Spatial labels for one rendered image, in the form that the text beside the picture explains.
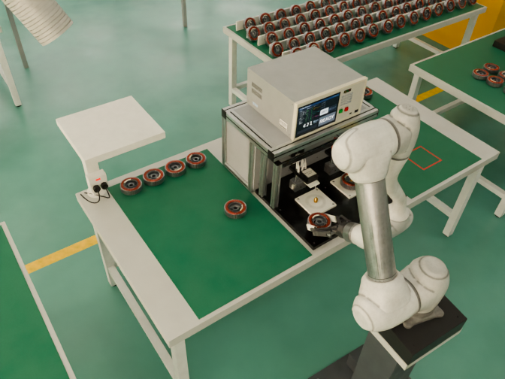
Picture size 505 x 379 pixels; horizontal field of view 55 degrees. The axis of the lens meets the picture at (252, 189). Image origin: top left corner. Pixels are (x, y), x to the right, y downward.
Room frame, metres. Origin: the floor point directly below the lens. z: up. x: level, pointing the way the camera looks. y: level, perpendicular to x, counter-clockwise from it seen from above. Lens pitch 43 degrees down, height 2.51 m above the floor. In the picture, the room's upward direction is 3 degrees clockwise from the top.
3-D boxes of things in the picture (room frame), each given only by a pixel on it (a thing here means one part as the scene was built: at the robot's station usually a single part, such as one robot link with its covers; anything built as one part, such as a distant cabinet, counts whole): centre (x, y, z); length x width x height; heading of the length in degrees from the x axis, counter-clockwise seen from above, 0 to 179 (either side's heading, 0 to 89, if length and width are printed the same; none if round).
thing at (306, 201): (1.78, -0.32, 0.78); 0.15 x 0.15 x 0.01; 37
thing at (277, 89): (2.12, -0.24, 1.22); 0.44 x 0.39 x 0.20; 127
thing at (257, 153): (2.05, -0.27, 0.92); 0.66 x 0.01 x 0.30; 127
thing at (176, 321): (2.05, -0.27, 0.72); 2.20 x 1.01 x 0.05; 127
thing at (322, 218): (1.59, -0.32, 0.83); 0.11 x 0.11 x 0.04
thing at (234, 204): (1.71, 0.08, 0.77); 0.11 x 0.11 x 0.04
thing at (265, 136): (2.11, -0.23, 1.09); 0.68 x 0.44 x 0.05; 127
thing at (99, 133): (1.77, 0.65, 0.98); 0.37 x 0.35 x 0.46; 127
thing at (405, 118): (1.34, -0.48, 1.56); 0.14 x 0.13 x 0.18; 123
